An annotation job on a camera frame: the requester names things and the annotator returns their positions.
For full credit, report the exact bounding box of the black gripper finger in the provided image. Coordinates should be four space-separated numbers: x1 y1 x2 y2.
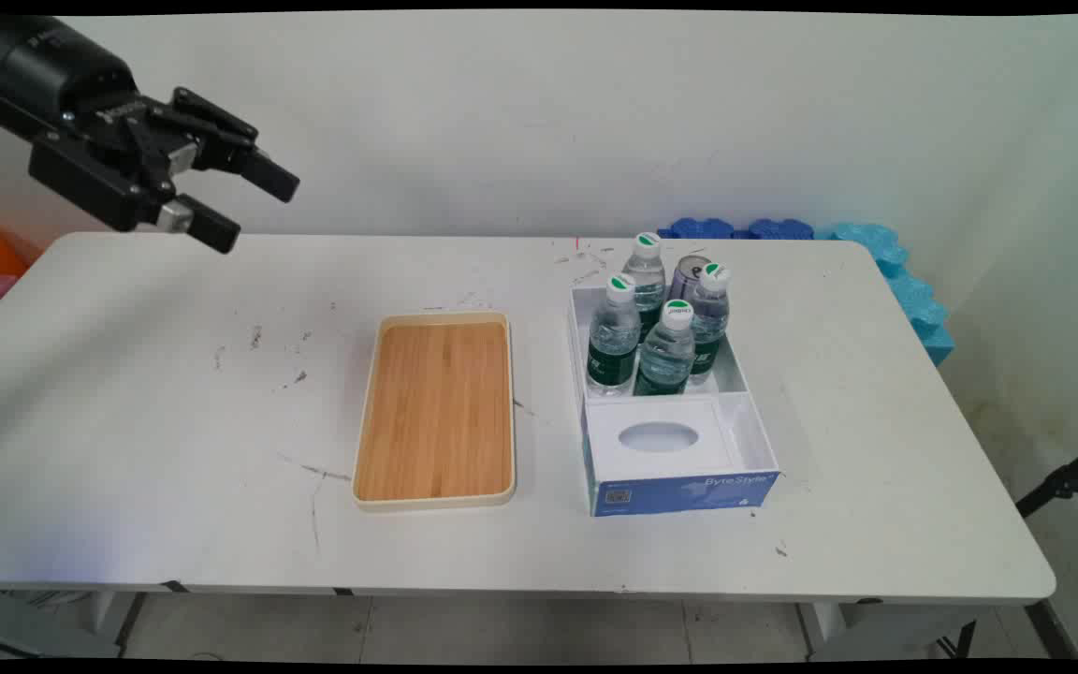
132 181 242 256
169 87 300 203

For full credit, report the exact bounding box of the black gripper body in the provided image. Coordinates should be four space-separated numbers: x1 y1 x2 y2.
57 92 200 195

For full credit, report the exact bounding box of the water bottle green label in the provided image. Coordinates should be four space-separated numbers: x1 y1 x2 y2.
633 300 696 398
587 273 643 398
686 263 732 387
620 233 667 343

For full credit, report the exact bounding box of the bamboo tray with cream rim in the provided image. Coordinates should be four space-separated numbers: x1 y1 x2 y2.
352 312 517 512

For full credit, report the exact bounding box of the white table leg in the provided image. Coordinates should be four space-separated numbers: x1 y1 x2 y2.
90 592 149 658

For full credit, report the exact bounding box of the silver purple drink can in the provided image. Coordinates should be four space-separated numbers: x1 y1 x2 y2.
668 255 713 305

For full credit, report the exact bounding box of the dark blue foam mat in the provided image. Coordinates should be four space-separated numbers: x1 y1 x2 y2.
749 218 816 241
658 217 749 241

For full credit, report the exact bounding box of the white and blue cardboard box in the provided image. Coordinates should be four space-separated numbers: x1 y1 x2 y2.
569 281 780 518

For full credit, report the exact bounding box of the light blue foam mat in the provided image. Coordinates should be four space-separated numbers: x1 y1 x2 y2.
815 223 955 367

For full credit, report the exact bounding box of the black tripod leg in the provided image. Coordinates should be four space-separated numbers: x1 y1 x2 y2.
1015 434 1078 520

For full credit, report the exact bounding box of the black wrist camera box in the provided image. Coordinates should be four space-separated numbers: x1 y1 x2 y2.
29 139 166 233

